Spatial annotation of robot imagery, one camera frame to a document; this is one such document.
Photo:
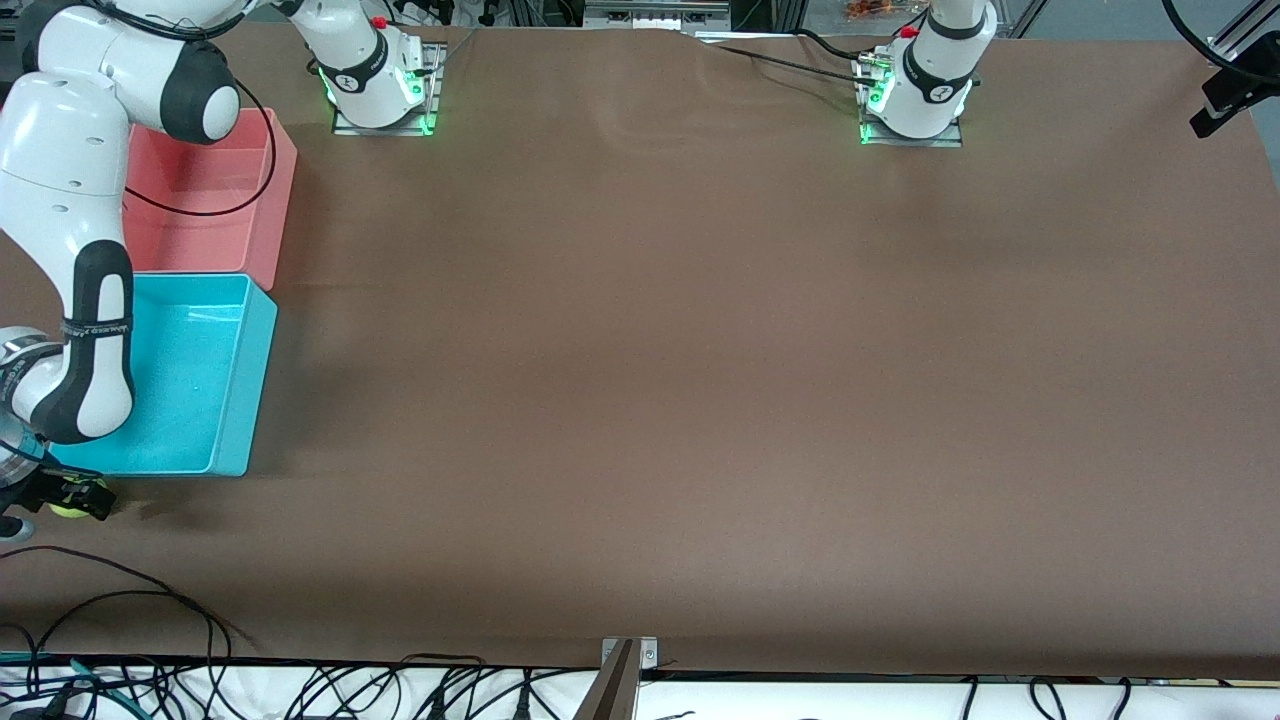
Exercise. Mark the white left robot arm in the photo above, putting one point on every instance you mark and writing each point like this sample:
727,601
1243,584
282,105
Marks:
935,80

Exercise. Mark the grey power strip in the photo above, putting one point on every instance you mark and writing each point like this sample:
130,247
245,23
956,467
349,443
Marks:
655,15

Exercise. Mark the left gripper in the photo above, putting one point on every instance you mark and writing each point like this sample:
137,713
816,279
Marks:
1252,67

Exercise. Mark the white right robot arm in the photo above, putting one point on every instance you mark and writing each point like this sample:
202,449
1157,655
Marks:
60,150

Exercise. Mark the aluminium extrusion with plate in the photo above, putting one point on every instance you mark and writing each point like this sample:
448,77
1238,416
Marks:
1216,52

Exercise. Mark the pink plastic bin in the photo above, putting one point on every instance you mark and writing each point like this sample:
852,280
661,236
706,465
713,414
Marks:
230,230

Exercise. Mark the orange object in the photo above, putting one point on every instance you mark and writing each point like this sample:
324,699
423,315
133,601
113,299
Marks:
870,10

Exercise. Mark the grey metal bracket plate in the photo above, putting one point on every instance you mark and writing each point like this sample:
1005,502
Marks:
648,655

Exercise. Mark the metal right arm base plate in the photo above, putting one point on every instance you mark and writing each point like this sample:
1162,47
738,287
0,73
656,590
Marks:
436,110

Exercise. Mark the metal support bar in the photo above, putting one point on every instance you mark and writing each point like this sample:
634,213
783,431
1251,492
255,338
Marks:
612,690

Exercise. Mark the yellow tennis ball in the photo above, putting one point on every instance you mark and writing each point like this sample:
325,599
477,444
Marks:
70,505

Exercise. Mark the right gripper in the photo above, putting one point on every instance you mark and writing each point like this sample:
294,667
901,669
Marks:
48,490

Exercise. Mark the blue plastic bin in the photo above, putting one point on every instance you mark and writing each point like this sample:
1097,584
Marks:
190,400

